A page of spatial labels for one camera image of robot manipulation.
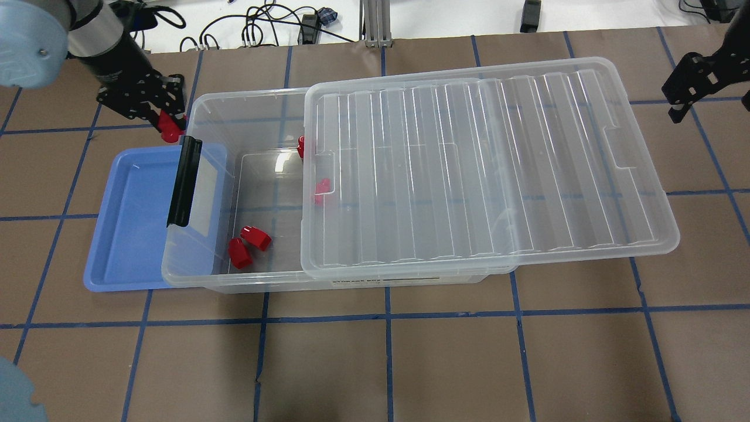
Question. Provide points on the black box latch handle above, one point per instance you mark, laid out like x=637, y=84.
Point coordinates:
x=185, y=183

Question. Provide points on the red block pair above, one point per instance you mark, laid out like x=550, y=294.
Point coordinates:
x=256, y=237
x=239, y=254

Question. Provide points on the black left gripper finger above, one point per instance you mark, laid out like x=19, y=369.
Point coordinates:
x=177, y=108
x=152, y=116

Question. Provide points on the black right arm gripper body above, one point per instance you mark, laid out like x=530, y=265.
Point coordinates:
x=739, y=46

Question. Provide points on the red block with peg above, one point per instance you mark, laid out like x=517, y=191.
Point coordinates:
x=171, y=126

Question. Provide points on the blue plastic tray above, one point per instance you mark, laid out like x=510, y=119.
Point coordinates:
x=132, y=237

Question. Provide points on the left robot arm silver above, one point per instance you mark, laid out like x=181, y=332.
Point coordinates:
x=37, y=36

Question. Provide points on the red block middle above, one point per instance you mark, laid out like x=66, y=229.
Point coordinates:
x=324, y=189

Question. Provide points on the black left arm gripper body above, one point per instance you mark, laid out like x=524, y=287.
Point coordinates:
x=119, y=60

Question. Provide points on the aluminium frame post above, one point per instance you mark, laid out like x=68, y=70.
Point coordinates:
x=375, y=23

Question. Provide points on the red block front pair right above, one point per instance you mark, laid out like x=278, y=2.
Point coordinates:
x=256, y=237

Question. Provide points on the black power adapter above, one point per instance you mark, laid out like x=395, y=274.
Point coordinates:
x=530, y=16

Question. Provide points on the red block at back wall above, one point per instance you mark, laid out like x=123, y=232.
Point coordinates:
x=301, y=147

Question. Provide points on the clear plastic storage box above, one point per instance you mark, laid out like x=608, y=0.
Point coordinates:
x=260, y=130

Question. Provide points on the clear plastic box lid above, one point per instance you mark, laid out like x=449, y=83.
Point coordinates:
x=477, y=198

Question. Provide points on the red block front pair left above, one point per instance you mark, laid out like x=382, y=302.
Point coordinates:
x=239, y=254

